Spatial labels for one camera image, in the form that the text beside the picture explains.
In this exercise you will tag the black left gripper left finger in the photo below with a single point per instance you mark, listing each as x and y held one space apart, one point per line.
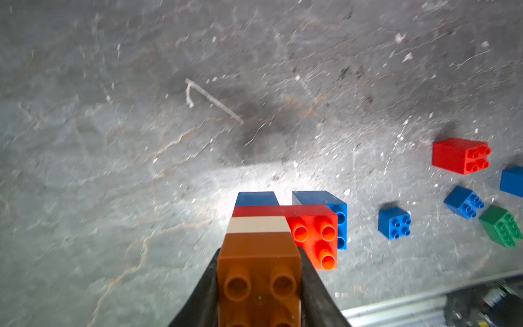
201 308

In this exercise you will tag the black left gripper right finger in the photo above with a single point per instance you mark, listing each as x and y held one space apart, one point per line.
318 308

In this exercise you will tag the orange lego brick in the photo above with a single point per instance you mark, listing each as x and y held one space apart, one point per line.
259 280

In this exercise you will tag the red long lego brick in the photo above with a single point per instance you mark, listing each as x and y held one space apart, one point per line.
311 231

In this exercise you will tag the white lego brick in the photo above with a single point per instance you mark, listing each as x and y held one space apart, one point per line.
261 224

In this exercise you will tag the blue lego brick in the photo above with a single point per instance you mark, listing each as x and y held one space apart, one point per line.
394 223
326 204
256 199
512 181
464 202

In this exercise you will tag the green lego brick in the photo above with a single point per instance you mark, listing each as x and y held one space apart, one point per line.
501 226

